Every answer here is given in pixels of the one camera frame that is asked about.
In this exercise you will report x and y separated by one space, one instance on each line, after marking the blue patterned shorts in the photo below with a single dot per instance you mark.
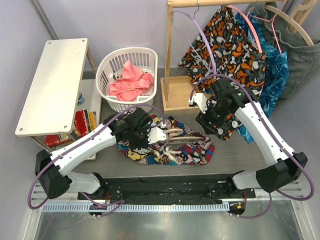
275 78

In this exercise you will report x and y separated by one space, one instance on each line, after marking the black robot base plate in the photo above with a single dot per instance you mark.
166 189

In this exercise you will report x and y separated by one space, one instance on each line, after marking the white laundry basket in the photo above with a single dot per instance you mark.
111 67

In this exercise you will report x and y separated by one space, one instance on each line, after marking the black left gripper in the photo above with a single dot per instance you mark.
146 130

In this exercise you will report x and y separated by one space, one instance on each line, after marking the grey shorts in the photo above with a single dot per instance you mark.
303 60

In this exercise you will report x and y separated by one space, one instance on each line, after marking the large wooden hanger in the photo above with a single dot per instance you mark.
296 18

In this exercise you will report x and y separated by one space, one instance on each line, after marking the white shelf table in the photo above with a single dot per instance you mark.
58 91

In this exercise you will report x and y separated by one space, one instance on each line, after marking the pink cloth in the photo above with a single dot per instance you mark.
133 82

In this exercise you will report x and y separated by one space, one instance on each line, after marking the comic print shorts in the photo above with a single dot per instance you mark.
198 153

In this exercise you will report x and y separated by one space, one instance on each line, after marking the pink wire hanger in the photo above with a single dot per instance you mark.
253 24

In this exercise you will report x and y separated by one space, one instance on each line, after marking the purple plastic hanger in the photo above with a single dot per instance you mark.
212 68

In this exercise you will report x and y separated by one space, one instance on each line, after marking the wooden clothes rack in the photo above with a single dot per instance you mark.
176 90

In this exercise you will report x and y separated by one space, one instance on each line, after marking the orange camouflage shorts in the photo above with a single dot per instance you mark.
234 55

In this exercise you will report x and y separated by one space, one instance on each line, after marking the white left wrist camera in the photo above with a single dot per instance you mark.
156 135

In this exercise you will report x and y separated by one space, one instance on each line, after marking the white slotted cable duct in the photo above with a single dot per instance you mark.
132 208

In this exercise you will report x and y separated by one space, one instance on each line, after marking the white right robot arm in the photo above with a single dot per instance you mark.
284 164

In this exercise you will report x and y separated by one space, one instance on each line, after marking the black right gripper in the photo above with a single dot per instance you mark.
204 119

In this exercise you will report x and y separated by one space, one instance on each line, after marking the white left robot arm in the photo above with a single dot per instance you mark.
54 170

